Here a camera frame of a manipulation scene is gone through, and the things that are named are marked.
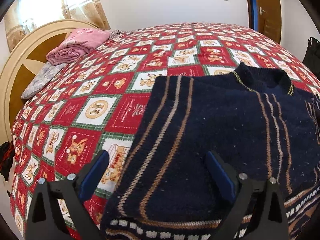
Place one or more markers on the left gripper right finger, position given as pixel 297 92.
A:
pixel 268 220

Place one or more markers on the navy patterned knit sweater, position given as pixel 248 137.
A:
pixel 254 119

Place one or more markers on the red patchwork bear bedspread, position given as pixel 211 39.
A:
pixel 72 138

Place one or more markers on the grey floral pillow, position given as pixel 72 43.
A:
pixel 46 73

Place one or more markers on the cream wooden headboard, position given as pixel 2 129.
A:
pixel 24 62

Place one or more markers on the folded pink blanket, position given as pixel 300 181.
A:
pixel 80 42

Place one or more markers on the brown wooden door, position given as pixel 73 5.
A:
pixel 265 18

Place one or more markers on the beige patterned curtain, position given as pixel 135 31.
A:
pixel 24 16

